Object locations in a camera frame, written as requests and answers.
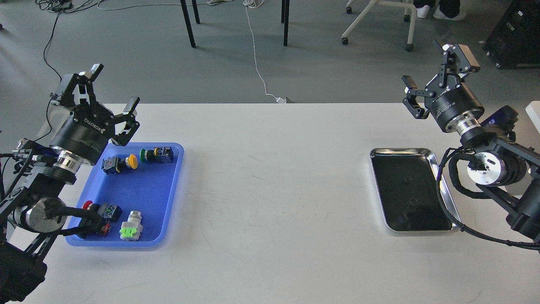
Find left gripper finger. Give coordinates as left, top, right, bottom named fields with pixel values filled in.
left=51, top=64, right=104, bottom=111
left=111, top=97, right=140, bottom=146

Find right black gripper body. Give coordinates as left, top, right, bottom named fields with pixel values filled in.
left=430, top=83, right=485, bottom=133

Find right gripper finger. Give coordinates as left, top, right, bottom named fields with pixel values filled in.
left=402, top=75, right=437, bottom=120
left=434, top=41, right=481, bottom=92

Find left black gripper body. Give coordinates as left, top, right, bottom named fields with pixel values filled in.
left=50, top=104, right=113, bottom=166

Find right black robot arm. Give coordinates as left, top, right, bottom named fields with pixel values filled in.
left=402, top=41, right=540, bottom=251

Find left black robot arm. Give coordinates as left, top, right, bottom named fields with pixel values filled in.
left=0, top=64, right=140, bottom=304

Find person's white shoes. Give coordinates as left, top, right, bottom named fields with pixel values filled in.
left=413, top=0, right=466, bottom=21

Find black equipment case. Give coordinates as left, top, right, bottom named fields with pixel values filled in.
left=483, top=0, right=540, bottom=69

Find blue plastic tray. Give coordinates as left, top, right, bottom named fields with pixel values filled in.
left=66, top=142, right=184, bottom=248

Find silver metal tray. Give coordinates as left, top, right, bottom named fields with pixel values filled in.
left=370, top=148, right=459, bottom=233

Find red emergency stop button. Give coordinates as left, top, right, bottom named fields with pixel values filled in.
left=82, top=200, right=123, bottom=223

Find black red push button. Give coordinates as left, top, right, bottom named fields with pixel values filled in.
left=77, top=222, right=111, bottom=240

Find black table legs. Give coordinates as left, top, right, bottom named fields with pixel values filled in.
left=180, top=0, right=291, bottom=48

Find black floor cable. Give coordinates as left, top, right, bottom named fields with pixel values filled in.
left=35, top=0, right=100, bottom=142

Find yellow push button switch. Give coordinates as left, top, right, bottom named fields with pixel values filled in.
left=101, top=154, right=138, bottom=175

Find green push button switch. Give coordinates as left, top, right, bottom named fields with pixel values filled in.
left=139, top=146, right=174, bottom=163

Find silver green switch module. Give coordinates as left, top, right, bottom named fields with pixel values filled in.
left=119, top=210, right=143, bottom=241

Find white floor cable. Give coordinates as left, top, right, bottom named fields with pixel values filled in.
left=97, top=0, right=287, bottom=104

